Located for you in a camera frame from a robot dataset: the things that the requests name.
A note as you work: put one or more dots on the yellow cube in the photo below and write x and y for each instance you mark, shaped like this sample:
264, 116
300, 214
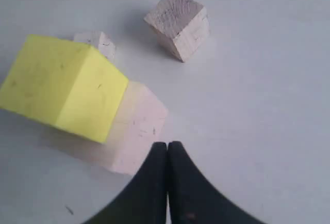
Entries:
65, 84

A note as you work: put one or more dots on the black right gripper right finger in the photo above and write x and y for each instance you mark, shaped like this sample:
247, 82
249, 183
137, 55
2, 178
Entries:
192, 198

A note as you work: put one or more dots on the medium wooden cube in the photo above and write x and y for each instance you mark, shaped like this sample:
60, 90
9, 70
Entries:
181, 26

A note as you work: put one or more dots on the large pale wooden cube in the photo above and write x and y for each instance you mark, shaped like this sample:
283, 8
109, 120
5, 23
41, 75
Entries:
136, 126

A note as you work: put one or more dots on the small wooden cube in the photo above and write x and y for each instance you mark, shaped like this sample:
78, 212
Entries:
99, 40

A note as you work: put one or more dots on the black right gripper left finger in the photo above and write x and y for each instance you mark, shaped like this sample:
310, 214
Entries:
144, 199

